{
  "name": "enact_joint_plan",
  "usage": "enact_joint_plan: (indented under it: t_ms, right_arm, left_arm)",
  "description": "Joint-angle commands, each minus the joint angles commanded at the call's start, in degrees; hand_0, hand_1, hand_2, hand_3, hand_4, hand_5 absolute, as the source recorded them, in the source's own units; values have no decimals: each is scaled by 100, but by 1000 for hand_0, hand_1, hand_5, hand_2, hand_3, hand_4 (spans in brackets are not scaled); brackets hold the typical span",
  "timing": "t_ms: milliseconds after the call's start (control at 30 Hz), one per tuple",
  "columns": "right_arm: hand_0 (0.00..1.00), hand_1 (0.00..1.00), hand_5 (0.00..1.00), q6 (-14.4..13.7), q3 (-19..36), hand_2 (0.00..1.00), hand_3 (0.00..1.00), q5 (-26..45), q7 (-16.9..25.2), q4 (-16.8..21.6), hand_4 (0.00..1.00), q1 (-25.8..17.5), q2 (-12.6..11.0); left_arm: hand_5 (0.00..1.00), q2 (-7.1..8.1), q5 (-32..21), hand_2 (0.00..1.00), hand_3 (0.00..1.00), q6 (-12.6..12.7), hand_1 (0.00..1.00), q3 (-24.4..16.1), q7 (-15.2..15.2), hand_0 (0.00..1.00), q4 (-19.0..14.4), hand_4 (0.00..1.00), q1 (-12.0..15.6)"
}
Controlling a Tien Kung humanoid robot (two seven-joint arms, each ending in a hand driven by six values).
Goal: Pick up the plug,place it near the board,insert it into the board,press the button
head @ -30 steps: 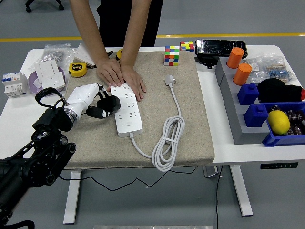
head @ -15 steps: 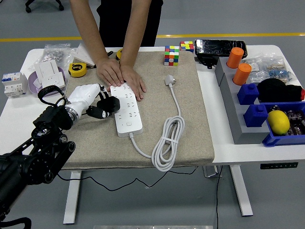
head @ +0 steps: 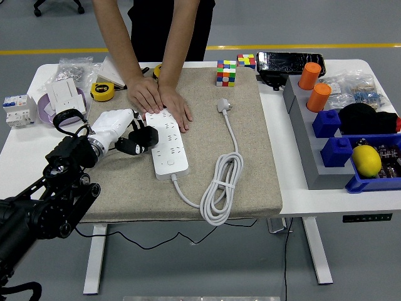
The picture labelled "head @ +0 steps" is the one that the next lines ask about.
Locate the grey stepped block board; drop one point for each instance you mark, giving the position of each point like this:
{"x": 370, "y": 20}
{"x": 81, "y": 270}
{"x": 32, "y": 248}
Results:
{"x": 308, "y": 147}

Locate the small Rubik's cube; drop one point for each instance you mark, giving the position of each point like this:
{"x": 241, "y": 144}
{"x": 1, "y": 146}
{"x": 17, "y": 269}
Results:
{"x": 246, "y": 61}

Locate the orange plastic cylinder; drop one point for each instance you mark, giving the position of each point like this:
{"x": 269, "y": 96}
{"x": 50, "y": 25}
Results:
{"x": 318, "y": 97}
{"x": 309, "y": 75}

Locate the person's left hand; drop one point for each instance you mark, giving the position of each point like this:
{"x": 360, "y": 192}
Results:
{"x": 177, "y": 106}

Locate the clear bag blue resistors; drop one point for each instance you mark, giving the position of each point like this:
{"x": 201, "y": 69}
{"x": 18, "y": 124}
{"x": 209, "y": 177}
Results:
{"x": 366, "y": 92}

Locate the white grey strip plug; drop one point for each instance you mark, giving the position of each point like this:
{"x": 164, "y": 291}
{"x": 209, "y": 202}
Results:
{"x": 223, "y": 105}

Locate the person's right forearm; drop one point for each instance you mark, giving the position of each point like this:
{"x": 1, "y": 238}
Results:
{"x": 116, "y": 31}

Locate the white power strip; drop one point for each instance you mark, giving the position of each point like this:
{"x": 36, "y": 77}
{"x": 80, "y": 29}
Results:
{"x": 166, "y": 171}

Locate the black plug adapter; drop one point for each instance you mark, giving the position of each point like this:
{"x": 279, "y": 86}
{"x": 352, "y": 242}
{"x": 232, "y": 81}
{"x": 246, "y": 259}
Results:
{"x": 145, "y": 136}

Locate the clear bag white parts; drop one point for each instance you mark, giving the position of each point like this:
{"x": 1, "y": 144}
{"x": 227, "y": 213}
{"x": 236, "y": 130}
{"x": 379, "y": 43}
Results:
{"x": 333, "y": 91}

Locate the person's right hand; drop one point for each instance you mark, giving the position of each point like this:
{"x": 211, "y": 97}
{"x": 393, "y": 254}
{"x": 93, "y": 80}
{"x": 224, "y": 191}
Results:
{"x": 144, "y": 94}

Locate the black plastic holder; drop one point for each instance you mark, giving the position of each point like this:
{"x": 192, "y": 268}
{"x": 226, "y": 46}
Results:
{"x": 272, "y": 80}

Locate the white wall switch panel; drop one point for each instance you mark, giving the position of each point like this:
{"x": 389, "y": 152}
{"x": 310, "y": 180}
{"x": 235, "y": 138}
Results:
{"x": 109, "y": 73}

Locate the blue plastic bin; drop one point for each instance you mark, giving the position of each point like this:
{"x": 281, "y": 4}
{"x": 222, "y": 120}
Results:
{"x": 360, "y": 185}

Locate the clear bag metal screws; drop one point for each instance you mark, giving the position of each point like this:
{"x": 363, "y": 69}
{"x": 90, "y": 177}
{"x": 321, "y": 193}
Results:
{"x": 72, "y": 72}

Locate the black office chair base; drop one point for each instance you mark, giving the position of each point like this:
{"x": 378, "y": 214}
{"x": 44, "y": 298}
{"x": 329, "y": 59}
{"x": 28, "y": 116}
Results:
{"x": 58, "y": 4}

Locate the person's left forearm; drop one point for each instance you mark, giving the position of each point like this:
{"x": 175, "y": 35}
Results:
{"x": 177, "y": 37}

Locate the white wall socket panel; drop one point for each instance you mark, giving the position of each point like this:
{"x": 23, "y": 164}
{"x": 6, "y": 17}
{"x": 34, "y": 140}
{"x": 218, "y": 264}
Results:
{"x": 73, "y": 102}

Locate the person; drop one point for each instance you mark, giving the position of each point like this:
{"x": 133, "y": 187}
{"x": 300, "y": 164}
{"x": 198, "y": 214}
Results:
{"x": 169, "y": 25}

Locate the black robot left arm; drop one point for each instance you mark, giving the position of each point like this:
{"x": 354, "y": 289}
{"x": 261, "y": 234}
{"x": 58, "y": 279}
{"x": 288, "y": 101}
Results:
{"x": 47, "y": 207}

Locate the grey-brown fabric mat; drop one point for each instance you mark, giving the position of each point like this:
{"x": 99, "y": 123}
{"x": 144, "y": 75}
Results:
{"x": 200, "y": 94}

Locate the white plastic panel box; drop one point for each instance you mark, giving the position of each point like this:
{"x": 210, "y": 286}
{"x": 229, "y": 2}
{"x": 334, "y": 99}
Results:
{"x": 62, "y": 89}

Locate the small white plastic piece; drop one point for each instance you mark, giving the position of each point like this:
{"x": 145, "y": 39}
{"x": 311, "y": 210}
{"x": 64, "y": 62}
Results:
{"x": 49, "y": 111}

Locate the yellow lemon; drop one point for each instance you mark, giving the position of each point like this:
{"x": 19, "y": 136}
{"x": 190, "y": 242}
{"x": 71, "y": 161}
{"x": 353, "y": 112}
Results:
{"x": 366, "y": 161}

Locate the grey metal table bracket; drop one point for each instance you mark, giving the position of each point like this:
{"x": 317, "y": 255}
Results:
{"x": 277, "y": 225}

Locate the black table control panel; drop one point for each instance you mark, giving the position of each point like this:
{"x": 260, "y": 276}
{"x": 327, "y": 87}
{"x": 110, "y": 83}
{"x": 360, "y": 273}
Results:
{"x": 366, "y": 218}

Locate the blue plastic block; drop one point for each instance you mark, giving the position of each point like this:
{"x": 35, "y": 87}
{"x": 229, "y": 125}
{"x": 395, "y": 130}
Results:
{"x": 326, "y": 123}
{"x": 336, "y": 152}

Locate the purple bowl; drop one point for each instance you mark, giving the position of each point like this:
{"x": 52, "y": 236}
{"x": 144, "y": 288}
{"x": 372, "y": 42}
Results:
{"x": 44, "y": 116}

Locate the glossy black wrapped box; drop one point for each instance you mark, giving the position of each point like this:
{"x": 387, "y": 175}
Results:
{"x": 282, "y": 61}

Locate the yellow black tape measure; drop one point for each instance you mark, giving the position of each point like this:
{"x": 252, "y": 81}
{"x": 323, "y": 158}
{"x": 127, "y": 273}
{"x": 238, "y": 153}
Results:
{"x": 157, "y": 71}
{"x": 101, "y": 92}

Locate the white circuit breaker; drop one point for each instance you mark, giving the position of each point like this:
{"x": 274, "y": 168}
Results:
{"x": 18, "y": 111}

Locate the dark brown capacitors pile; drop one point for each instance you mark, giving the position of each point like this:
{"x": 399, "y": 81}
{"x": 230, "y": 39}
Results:
{"x": 390, "y": 160}

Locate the large Rubik's cube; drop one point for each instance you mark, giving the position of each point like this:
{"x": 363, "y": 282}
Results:
{"x": 225, "y": 73}

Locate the black cloth with red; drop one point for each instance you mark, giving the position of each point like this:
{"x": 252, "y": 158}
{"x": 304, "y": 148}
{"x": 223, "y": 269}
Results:
{"x": 363, "y": 119}

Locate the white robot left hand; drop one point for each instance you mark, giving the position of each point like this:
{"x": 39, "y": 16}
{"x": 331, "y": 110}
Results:
{"x": 109, "y": 125}

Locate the white table leg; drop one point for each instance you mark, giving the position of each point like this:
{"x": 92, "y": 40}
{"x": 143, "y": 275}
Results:
{"x": 94, "y": 260}
{"x": 318, "y": 251}

